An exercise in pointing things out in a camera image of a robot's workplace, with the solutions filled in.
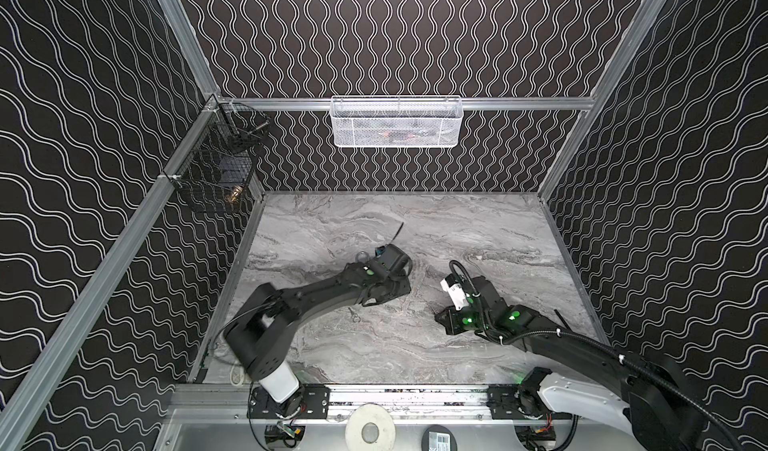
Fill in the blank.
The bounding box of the silver key with ring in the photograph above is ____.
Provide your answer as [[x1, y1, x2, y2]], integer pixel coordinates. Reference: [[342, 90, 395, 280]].
[[348, 307, 361, 323]]

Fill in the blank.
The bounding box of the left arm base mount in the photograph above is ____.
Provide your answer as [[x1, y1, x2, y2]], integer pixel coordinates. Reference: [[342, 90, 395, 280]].
[[247, 384, 330, 421]]

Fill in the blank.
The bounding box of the black wire mesh basket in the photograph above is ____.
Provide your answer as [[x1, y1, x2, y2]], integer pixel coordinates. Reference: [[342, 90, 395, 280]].
[[170, 96, 272, 216]]

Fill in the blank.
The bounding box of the white wire mesh basket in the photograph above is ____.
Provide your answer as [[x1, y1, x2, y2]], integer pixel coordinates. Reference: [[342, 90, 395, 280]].
[[329, 95, 464, 148]]

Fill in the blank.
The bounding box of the white tape roll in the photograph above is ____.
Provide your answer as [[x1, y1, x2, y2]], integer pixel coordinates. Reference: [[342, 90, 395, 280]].
[[345, 403, 397, 451]]

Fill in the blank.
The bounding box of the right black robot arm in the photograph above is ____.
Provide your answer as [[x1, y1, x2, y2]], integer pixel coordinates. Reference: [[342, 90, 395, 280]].
[[435, 273, 742, 450]]

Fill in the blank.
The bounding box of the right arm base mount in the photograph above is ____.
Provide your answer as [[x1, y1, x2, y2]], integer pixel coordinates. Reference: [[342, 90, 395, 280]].
[[486, 385, 572, 420]]

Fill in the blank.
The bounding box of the black round labelled puck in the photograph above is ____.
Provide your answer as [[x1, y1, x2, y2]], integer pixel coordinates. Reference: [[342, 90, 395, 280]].
[[421, 425, 458, 451]]

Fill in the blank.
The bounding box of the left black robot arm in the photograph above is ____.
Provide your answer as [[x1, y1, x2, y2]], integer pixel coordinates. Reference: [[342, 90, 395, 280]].
[[222, 243, 412, 405]]

